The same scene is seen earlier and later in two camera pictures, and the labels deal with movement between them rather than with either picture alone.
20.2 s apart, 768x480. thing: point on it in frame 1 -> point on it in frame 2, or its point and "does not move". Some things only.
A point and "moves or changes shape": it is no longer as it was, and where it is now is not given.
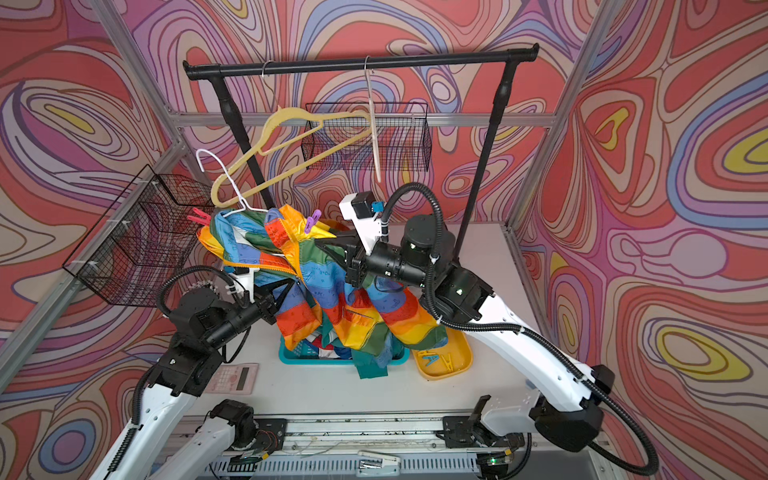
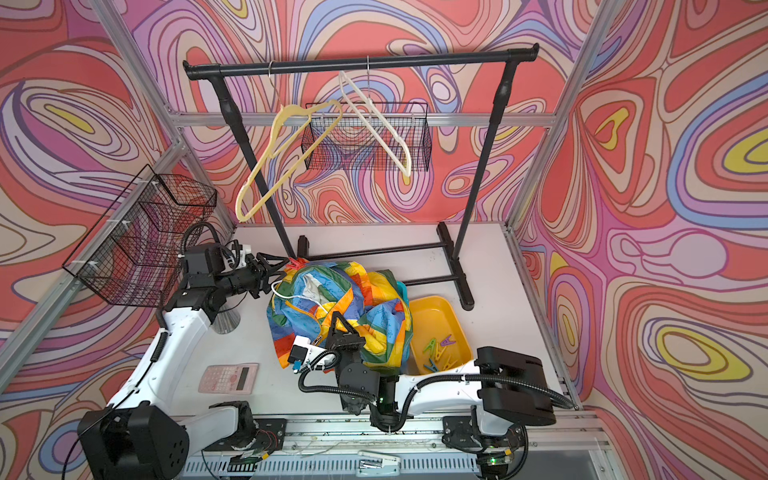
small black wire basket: x=403 y=131 does not move
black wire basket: x=147 y=234 does not move
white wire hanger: x=245 y=204 -> x=297 y=295
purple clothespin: x=312 y=220 -> x=447 y=341
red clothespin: x=206 y=220 -> x=297 y=264
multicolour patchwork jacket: x=326 y=304 moves or changes shape
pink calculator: x=234 y=379 does not move
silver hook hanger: x=372 y=119 moves or changes shape
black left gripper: x=265 y=304 -> x=260 y=271
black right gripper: x=356 y=261 -> x=349 y=340
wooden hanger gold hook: x=259 y=147 moves or changes shape
